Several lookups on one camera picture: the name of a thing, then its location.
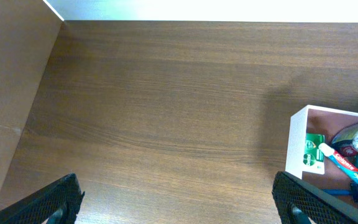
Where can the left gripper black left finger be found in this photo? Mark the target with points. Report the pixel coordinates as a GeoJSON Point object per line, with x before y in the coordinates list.
{"type": "Point", "coordinates": [58, 202]}

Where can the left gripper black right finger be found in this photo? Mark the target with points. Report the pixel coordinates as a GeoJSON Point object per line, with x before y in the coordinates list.
{"type": "Point", "coordinates": [300, 202]}

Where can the green white soap box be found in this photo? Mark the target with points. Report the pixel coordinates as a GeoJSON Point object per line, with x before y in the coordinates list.
{"type": "Point", "coordinates": [313, 158]}

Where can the blue disposable razor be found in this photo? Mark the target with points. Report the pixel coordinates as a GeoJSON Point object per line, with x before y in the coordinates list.
{"type": "Point", "coordinates": [353, 192]}

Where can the green red toothpaste tube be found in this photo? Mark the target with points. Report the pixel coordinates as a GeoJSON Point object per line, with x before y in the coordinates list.
{"type": "Point", "coordinates": [341, 162]}

